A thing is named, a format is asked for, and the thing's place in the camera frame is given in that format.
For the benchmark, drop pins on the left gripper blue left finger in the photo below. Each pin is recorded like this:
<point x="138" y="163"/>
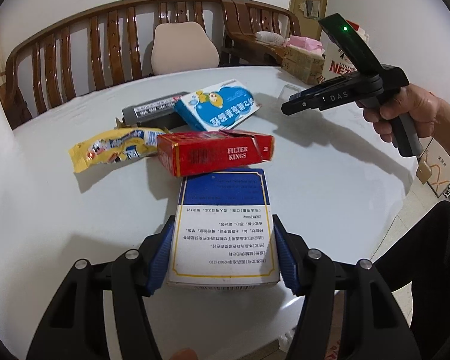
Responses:
<point x="157" y="255"/>

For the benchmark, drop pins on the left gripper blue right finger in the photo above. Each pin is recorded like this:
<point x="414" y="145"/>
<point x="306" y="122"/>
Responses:
<point x="286" y="256"/>

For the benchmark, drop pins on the white and blue medicine box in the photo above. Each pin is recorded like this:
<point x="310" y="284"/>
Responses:
<point x="224" y="234"/>

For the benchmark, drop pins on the red cigarette pack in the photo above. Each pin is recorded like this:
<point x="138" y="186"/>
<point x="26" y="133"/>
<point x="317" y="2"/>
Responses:
<point x="194" y="153"/>

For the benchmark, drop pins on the yellow snack wrapper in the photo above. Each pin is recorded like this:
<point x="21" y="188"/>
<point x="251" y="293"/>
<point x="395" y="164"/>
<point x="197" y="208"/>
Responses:
<point x="115" y="146"/>

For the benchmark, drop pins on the blue cartoon medicine box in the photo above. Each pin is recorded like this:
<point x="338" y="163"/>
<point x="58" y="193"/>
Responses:
<point x="218" y="107"/>

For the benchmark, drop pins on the dark grey crystal-bullet box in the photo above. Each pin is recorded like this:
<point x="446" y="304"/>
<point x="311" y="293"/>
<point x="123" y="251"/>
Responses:
<point x="156" y="113"/>

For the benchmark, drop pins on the yellow room door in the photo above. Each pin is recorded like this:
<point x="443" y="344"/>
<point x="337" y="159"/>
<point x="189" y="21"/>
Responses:
<point x="308" y="13"/>

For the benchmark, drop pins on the person's right hand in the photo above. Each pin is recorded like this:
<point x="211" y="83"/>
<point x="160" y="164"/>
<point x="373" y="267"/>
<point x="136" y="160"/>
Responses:
<point x="429" y="113"/>

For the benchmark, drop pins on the Nezha popcorn bucket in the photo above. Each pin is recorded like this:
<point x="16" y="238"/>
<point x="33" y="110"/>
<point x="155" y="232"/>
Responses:
<point x="336" y="63"/>

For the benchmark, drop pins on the small brown carton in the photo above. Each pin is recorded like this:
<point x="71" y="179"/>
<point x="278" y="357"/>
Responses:
<point x="303" y="64"/>

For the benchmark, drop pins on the pink plastic bag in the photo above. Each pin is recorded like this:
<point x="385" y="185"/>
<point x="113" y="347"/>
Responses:
<point x="306" y="43"/>

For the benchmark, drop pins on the red stool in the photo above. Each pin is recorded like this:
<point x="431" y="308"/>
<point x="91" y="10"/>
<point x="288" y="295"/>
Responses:
<point x="185" y="354"/>

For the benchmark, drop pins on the grey neck pillow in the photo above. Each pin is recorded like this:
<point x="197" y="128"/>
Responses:
<point x="269" y="38"/>

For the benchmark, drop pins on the wooden armchair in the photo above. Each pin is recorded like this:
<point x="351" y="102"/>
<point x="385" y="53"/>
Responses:
<point x="253" y="16"/>

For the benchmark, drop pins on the beige back cushion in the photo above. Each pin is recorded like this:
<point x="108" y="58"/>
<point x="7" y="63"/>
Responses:
<point x="182" y="47"/>

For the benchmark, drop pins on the long wooden bench sofa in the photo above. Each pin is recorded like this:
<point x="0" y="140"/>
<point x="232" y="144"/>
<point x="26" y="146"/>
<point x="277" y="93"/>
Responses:
<point x="112" y="36"/>

